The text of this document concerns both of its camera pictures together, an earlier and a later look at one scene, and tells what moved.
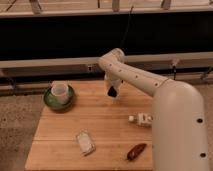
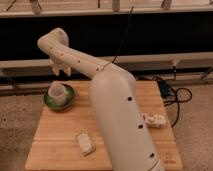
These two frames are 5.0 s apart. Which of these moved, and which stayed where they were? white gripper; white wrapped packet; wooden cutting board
Moved: white gripper
Stayed: white wrapped packet; wooden cutting board
